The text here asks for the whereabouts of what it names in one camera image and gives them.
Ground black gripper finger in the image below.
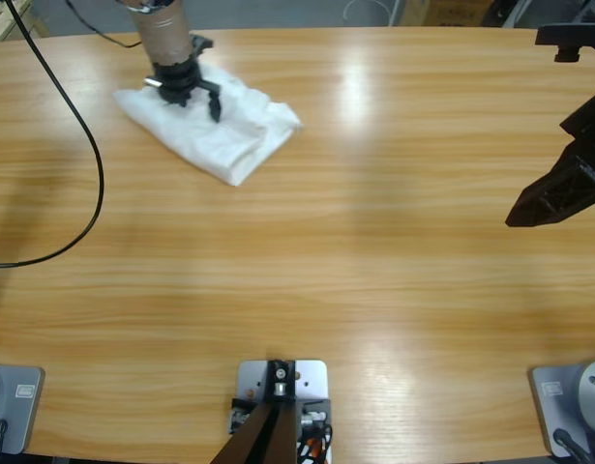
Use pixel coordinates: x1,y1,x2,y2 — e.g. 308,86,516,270
504,138,595,229
559,86,595,168

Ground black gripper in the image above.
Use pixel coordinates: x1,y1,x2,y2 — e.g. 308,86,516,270
141,56,223,123

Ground white T-shirt with small print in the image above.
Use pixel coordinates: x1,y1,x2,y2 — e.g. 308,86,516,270
112,65,304,188

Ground black chair base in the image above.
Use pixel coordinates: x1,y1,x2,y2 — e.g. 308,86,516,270
480,0,595,30

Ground brown cardboard box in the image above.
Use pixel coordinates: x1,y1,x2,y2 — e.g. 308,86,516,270
401,0,491,28

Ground white round hoop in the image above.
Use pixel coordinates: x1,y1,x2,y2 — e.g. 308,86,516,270
343,0,391,25

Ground wrist black camera bracket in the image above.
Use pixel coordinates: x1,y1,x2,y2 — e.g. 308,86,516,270
188,33,215,62

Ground wrist dark camera bracket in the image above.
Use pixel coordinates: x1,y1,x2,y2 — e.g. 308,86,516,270
534,22,595,64

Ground thick black hanging cable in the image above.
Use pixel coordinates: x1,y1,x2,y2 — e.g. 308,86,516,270
0,0,105,269

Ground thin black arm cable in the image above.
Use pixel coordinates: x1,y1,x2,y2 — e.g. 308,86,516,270
64,0,144,49

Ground arm grey base plate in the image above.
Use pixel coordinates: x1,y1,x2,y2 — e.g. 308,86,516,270
527,358,595,458
0,364,45,455

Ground grey white mount block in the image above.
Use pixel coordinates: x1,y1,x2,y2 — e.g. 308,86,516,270
236,358,333,464

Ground black orange cable bundle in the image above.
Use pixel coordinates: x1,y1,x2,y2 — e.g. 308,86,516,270
296,410,335,464

